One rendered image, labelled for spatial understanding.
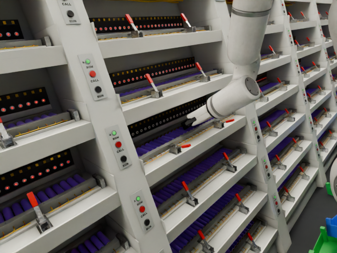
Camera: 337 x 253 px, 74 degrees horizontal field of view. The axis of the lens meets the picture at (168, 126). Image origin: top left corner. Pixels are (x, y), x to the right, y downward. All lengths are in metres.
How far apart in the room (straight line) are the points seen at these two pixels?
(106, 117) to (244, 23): 0.42
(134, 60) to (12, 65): 0.50
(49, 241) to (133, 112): 0.38
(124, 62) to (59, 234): 0.63
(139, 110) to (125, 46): 0.20
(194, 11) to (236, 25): 0.60
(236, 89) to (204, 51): 0.50
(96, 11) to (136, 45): 0.28
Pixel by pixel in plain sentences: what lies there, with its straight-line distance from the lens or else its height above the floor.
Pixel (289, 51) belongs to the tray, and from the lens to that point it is 1.72.
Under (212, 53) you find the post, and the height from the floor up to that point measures 1.07.
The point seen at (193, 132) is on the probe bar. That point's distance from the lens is 0.89.
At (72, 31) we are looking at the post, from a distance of 0.67.
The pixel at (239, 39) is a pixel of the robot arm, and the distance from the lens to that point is 0.62.
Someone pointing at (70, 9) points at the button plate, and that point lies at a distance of 0.69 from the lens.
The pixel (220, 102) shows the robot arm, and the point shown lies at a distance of 0.74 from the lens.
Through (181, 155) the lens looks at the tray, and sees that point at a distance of 0.77.
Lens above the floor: 0.96
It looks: 8 degrees down
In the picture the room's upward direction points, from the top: 18 degrees counter-clockwise
